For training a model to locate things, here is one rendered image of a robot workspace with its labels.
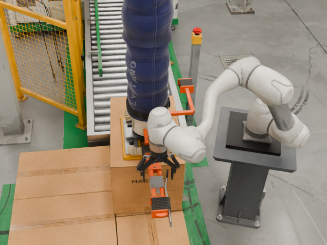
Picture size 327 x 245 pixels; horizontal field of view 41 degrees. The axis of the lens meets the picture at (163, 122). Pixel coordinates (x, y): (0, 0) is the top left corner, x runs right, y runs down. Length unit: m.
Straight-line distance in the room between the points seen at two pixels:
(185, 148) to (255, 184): 1.35
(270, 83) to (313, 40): 3.53
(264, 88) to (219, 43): 3.15
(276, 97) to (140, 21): 0.70
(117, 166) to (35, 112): 2.02
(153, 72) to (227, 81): 0.35
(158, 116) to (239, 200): 1.51
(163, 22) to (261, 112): 0.96
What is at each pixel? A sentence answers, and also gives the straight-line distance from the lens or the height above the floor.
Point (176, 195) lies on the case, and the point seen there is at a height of 0.70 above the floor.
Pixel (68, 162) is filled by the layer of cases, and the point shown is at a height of 0.54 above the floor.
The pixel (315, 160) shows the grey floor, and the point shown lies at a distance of 3.92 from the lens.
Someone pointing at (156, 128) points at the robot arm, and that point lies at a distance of 1.80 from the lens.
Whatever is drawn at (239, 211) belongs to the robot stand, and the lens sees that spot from 3.24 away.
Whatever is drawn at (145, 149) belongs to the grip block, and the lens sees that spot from 2.19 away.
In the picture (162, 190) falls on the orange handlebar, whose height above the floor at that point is 1.10.
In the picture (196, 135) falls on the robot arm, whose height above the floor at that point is 1.46.
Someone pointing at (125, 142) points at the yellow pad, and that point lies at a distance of 2.41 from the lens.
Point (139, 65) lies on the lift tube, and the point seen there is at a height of 1.49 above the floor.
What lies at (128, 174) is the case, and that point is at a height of 0.89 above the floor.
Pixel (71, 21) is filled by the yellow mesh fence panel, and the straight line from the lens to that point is 3.37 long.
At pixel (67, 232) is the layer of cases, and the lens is 2.60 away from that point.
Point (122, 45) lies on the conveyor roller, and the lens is 4.01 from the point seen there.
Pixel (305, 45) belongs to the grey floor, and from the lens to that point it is 5.41.
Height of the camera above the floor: 2.66
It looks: 42 degrees down
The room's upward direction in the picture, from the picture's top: 2 degrees clockwise
